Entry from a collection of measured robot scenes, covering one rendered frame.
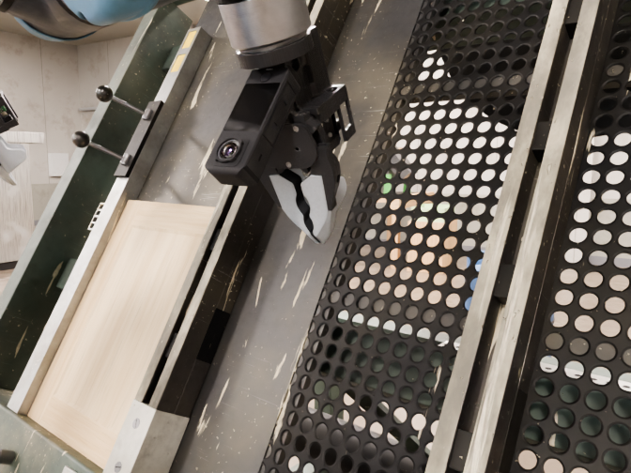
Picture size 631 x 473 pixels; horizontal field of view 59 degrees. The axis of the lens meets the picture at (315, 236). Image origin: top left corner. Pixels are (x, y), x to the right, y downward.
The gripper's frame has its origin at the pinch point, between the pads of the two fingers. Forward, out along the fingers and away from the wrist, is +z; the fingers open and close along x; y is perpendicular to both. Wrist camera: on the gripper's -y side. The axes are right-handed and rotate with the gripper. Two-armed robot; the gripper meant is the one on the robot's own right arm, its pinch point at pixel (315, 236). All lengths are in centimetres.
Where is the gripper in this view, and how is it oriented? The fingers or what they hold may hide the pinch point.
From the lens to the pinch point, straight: 58.9
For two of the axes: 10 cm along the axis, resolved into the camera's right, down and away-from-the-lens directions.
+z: 2.4, 8.2, 5.1
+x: -8.5, -0.7, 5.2
